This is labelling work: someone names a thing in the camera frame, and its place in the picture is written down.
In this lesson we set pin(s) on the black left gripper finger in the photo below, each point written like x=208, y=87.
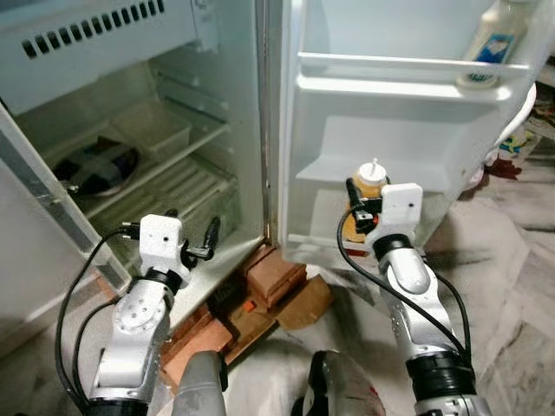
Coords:
x=211, y=236
x=171, y=212

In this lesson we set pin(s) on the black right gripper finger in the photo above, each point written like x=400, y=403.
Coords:
x=352, y=192

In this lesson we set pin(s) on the orange sauce bottle white cap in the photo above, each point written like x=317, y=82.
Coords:
x=370, y=180

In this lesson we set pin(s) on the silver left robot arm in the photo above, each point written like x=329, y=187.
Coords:
x=139, y=329

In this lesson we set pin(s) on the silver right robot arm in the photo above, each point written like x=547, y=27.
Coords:
x=416, y=295

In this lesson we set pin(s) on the grey fridge door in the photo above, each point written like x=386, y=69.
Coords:
x=390, y=130

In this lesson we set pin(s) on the grey fridge body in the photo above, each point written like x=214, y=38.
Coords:
x=130, y=104

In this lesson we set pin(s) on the red brick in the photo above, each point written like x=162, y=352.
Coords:
x=195, y=342
x=277, y=273

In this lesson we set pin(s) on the clear plastic food container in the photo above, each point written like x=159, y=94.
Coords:
x=154, y=130

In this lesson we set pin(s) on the black round pan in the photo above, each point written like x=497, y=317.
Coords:
x=95, y=166

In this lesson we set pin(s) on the grey robot left leg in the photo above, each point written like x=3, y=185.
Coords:
x=201, y=386

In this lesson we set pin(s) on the grey robot leg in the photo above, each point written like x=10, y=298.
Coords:
x=342, y=386
x=201, y=386

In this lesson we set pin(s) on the pink cloth bundle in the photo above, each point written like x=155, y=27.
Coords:
x=494, y=169

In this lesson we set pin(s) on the grey robot right leg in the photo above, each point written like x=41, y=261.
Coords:
x=342, y=386

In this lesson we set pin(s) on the colourful play mat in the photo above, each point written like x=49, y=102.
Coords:
x=533, y=130

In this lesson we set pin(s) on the white mayonnaise squeeze bottle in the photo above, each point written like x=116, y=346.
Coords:
x=494, y=43

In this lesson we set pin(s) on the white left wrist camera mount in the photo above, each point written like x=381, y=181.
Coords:
x=162, y=244

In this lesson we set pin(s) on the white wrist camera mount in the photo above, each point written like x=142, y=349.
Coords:
x=401, y=212
x=162, y=244

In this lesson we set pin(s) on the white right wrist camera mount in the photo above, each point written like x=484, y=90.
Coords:
x=401, y=212

